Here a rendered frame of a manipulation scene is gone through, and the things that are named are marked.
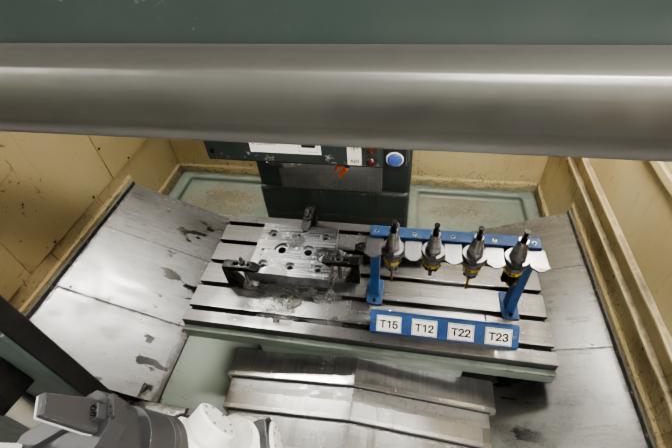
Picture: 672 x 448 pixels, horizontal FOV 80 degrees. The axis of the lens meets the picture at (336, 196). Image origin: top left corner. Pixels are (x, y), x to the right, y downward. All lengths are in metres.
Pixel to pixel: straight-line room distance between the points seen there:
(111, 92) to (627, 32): 0.22
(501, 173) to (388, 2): 2.07
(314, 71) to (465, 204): 2.08
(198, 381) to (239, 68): 1.59
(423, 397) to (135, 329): 1.11
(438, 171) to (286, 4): 2.03
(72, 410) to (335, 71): 0.40
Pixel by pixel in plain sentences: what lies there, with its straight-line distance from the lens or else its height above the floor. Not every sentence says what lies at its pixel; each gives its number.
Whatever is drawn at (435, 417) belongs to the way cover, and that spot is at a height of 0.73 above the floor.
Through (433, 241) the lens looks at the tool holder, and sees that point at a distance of 1.10.
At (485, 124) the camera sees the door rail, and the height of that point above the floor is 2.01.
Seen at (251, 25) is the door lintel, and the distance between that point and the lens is 0.20.
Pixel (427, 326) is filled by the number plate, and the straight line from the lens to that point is 1.34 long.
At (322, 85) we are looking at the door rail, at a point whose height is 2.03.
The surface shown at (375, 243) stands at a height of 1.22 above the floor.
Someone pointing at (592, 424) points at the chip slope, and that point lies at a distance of 1.51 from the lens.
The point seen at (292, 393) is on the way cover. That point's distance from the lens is 1.48.
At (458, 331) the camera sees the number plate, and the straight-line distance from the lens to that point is 1.35.
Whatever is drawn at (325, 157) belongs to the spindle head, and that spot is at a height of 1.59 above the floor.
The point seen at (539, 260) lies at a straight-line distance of 1.21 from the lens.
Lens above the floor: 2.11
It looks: 43 degrees down
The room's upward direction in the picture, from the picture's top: 5 degrees counter-clockwise
